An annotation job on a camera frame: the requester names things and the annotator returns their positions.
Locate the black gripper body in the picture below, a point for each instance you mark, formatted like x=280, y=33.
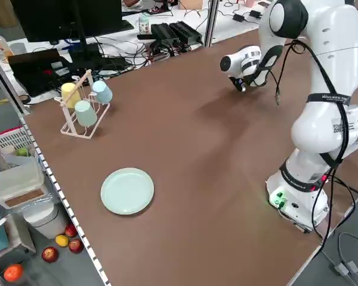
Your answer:
x=238, y=83

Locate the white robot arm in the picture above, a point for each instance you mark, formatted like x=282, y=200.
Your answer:
x=331, y=38

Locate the black power adapter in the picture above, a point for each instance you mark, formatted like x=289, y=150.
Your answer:
x=255, y=14
x=238, y=17

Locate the black finned power supply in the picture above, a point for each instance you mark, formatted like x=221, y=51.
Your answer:
x=164, y=32
x=186, y=29

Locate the light blue cup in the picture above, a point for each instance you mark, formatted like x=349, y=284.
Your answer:
x=103, y=90

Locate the mint green plate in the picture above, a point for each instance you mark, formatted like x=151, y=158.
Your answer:
x=126, y=190

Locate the light green cup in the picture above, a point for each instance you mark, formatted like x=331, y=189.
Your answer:
x=85, y=114

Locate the light yellow cup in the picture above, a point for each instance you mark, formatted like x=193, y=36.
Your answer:
x=70, y=93

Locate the black computer monitor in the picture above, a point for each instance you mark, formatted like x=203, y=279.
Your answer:
x=65, y=18

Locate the black laptop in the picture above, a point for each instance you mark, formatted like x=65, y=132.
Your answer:
x=35, y=71

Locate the grey power plug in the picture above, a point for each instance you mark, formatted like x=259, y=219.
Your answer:
x=353, y=266
x=341, y=268

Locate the brown tape roll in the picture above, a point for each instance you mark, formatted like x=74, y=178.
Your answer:
x=24, y=99

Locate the red apple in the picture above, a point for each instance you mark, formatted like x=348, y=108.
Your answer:
x=71, y=231
x=76, y=246
x=50, y=254

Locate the white plastic basket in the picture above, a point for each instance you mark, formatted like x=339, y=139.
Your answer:
x=12, y=140

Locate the yellow lemon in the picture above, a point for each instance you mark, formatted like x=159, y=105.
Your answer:
x=61, y=240

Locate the white plastic bucket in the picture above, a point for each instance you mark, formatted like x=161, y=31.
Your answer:
x=44, y=220

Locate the clear plastic storage box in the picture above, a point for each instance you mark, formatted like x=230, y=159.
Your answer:
x=15, y=181

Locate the orange fruit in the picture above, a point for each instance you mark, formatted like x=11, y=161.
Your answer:
x=13, y=272

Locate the aluminium profile post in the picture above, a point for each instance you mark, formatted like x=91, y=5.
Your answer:
x=211, y=21

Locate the aluminium table edge rail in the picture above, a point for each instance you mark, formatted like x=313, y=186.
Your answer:
x=64, y=205

